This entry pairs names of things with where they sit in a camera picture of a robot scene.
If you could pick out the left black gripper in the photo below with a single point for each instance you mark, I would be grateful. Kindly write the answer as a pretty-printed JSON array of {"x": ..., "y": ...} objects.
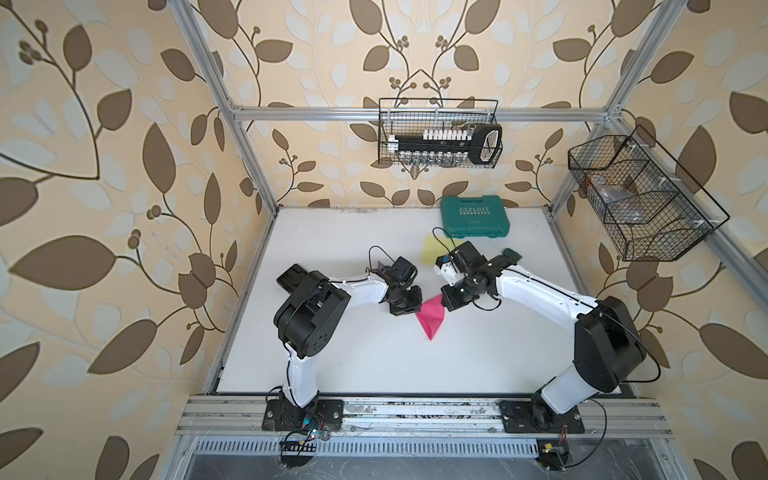
[{"x": 414, "y": 305}]

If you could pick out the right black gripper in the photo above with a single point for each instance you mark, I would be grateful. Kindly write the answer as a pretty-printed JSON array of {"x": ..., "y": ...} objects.
[{"x": 449, "y": 300}]

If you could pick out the pink square paper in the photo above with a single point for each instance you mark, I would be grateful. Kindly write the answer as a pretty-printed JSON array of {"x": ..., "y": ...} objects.
[{"x": 431, "y": 316}]

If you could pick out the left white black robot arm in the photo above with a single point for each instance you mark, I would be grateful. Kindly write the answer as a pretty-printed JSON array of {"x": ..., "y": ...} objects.
[{"x": 307, "y": 320}]

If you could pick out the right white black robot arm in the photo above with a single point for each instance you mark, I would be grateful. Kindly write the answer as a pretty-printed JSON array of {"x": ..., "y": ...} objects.
[{"x": 607, "y": 345}]

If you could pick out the yellow square paper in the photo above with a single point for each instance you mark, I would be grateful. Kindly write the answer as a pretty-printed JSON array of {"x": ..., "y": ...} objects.
[{"x": 434, "y": 246}]

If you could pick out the green black pipe wrench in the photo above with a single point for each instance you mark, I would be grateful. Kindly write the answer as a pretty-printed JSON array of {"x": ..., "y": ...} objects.
[{"x": 513, "y": 256}]

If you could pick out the green tool case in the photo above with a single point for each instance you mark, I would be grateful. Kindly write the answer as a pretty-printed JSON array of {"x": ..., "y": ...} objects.
[{"x": 474, "y": 217}]

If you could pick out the black flat tray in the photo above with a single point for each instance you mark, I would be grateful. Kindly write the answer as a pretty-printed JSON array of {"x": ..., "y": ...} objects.
[{"x": 295, "y": 280}]

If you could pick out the black socket holder tool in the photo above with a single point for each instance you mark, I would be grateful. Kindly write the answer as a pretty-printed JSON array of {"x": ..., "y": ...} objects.
[{"x": 475, "y": 146}]

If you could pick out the plastic bag in basket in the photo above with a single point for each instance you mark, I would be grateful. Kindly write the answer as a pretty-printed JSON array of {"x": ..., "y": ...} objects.
[{"x": 615, "y": 204}]

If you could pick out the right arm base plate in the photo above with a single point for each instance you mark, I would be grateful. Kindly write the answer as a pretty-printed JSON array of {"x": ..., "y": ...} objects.
[{"x": 540, "y": 417}]

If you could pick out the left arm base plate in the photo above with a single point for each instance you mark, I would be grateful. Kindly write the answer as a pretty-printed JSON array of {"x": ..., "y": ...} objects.
[{"x": 303, "y": 415}]

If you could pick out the black wire basket back wall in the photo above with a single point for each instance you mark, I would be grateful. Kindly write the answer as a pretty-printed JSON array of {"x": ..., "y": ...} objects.
[{"x": 403, "y": 115}]

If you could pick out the black wire basket wall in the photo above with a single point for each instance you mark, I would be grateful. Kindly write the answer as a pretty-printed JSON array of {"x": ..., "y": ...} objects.
[
  {"x": 680, "y": 211},
  {"x": 403, "y": 115}
]

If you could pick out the black wire basket right wall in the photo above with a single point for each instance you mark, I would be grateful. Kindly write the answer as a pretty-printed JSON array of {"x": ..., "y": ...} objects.
[{"x": 680, "y": 211}]

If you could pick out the aluminium front rail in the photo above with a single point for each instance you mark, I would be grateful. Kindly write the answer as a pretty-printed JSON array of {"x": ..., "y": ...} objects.
[{"x": 610, "y": 418}]

